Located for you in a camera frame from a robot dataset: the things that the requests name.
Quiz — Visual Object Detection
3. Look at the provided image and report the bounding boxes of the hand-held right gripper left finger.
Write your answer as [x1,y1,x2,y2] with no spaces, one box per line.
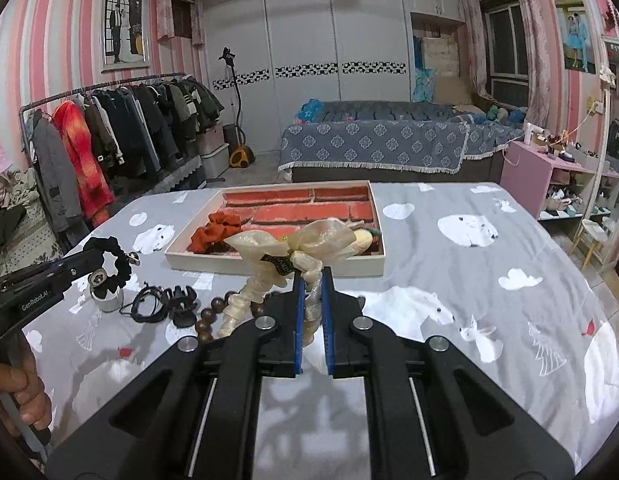
[45,264,306,480]

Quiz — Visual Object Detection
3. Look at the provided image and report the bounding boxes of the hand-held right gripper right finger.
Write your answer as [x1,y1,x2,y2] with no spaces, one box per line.
[321,266,576,480]

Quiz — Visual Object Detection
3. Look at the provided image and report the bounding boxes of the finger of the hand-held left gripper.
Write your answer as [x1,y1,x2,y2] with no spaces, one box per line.
[52,246,110,277]
[84,267,114,292]

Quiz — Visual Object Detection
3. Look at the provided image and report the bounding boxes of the black scrunchie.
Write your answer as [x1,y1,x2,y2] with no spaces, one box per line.
[83,236,140,295]

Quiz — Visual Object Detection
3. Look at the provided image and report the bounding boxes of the black cord bracelet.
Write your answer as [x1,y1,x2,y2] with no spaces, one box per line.
[120,282,171,324]

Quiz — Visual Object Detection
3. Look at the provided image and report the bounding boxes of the cream organza bow hair tie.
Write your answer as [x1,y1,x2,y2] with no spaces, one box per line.
[216,218,366,347]

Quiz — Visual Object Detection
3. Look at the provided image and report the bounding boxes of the black hair claw clip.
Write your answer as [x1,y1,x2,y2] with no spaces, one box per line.
[162,285,198,329]

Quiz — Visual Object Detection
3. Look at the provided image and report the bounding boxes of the brown wooden bead bracelet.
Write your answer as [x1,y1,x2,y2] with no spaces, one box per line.
[194,290,276,347]

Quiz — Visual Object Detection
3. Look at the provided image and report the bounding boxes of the white tray with brick lining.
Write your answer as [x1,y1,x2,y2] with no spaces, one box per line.
[164,180,388,279]

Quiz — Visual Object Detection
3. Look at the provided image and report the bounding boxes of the person's left hand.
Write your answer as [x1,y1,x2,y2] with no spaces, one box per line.
[0,359,53,437]

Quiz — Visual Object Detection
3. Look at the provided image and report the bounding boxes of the yellow plush hair clip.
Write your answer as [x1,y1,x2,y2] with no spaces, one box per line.
[348,227,383,257]

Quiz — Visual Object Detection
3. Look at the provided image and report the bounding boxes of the pile of clothes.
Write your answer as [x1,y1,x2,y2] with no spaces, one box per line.
[0,150,45,266]

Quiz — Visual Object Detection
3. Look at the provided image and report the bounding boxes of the grey coat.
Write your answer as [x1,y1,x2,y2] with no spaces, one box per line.
[30,114,86,242]

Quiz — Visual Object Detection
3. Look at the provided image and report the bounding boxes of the orange red coat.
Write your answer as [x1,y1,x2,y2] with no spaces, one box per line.
[53,101,116,227]

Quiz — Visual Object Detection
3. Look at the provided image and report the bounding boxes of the orange scrunchie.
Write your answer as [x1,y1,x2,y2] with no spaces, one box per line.
[190,211,246,256]

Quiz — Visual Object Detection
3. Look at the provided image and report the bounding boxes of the white lace cloth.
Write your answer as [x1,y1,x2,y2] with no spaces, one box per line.
[160,154,208,194]

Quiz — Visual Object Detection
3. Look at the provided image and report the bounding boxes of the row of dark hanging clothes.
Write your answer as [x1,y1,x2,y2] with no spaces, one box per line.
[83,77,225,173]

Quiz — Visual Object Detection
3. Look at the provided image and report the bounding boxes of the metal clothes rack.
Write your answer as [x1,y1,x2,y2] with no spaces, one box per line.
[18,72,225,243]

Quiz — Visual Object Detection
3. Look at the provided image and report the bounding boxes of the grey printed bed sheet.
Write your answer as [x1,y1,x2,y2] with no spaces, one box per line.
[19,182,619,480]

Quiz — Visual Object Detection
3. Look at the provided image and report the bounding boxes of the white storage box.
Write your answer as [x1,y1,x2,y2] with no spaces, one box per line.
[199,144,231,182]

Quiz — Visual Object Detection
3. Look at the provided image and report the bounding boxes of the yellow garment steamer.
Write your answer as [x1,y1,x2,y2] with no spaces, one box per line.
[218,47,256,169]

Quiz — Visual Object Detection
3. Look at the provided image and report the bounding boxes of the pink storage box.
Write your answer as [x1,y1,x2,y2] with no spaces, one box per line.
[198,122,225,156]

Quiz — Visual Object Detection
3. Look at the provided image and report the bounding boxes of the blue patterned bed cover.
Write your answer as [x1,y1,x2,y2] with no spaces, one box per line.
[279,119,526,175]

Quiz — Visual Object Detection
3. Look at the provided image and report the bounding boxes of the blue bag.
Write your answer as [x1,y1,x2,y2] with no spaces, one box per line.
[296,98,327,125]

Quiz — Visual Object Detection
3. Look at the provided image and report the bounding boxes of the pink desk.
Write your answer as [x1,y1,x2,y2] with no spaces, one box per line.
[499,139,619,227]

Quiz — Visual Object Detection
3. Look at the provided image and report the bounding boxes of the blue hanging dress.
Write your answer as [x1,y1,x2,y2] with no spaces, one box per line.
[412,35,439,104]

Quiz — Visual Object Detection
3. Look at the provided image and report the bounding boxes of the short pink curtain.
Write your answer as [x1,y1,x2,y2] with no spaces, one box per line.
[156,0,178,42]

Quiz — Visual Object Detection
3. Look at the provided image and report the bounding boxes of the blue green plush toys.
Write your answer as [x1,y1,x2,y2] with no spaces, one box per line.
[477,102,529,126]

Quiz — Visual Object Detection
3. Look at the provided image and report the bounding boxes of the white stool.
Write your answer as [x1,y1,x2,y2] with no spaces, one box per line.
[569,219,611,269]

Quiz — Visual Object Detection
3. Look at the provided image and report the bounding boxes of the white wardrobe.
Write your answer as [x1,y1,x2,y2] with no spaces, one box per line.
[203,0,466,107]

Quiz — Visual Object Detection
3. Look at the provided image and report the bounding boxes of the pink floral curtain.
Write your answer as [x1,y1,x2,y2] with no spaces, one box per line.
[513,0,557,122]
[459,0,491,99]

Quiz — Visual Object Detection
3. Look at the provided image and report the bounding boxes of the white framed standing mirror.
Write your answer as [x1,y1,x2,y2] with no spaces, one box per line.
[583,35,619,267]

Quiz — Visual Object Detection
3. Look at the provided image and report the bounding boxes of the window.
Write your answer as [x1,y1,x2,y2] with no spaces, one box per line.
[482,0,531,109]

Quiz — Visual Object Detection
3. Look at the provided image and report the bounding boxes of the framed wedding wall poster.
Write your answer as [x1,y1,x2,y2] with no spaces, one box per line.
[100,0,151,72]

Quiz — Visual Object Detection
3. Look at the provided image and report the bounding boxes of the wall poster with blue dress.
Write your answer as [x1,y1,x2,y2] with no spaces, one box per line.
[555,0,598,74]

